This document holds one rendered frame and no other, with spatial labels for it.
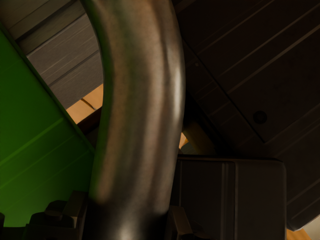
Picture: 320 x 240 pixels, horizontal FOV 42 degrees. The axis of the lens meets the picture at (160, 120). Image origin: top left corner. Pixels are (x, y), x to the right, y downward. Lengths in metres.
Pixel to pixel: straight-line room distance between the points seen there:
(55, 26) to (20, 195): 0.08
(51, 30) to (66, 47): 0.47
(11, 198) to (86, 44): 0.53
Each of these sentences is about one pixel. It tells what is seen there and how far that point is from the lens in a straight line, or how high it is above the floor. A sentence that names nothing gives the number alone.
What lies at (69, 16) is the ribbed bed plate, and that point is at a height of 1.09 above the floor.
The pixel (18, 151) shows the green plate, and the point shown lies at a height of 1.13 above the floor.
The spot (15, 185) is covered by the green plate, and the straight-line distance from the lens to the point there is 0.18.
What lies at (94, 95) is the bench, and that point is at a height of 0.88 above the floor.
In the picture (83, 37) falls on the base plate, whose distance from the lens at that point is 0.67.
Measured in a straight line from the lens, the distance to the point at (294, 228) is 0.26.
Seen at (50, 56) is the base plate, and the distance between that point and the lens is 0.66.
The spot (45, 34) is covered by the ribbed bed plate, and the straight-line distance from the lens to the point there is 0.20.
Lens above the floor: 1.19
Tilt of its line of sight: 10 degrees down
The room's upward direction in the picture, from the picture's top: 144 degrees clockwise
